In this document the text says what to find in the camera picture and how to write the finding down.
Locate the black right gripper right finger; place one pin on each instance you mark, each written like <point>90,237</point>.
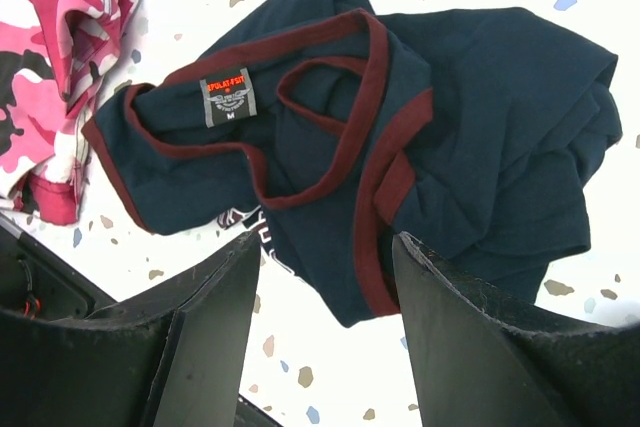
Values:
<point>481,357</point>

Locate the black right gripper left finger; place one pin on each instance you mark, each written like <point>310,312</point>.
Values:
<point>170,356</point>

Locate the navy tank top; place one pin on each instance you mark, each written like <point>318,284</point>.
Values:
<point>473,130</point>

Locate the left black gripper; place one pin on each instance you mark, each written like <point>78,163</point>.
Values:
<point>36,283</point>

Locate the pink camouflage folded garment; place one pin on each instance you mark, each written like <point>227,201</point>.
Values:
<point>54,57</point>

